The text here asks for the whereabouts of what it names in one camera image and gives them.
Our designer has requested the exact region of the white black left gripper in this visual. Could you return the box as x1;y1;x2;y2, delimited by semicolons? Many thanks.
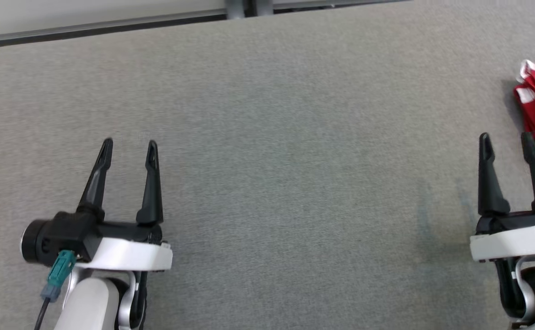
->
75;137;173;272

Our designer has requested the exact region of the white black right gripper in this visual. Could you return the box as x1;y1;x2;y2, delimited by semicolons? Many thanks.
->
469;131;535;263

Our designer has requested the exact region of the black cable with teal plug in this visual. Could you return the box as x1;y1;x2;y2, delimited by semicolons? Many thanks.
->
33;250;76;330

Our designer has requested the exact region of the grey metal wall rail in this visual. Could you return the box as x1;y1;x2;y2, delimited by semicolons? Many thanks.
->
0;0;415;51

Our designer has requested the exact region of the grey metal double post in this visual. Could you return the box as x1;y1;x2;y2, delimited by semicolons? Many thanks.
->
225;0;275;20

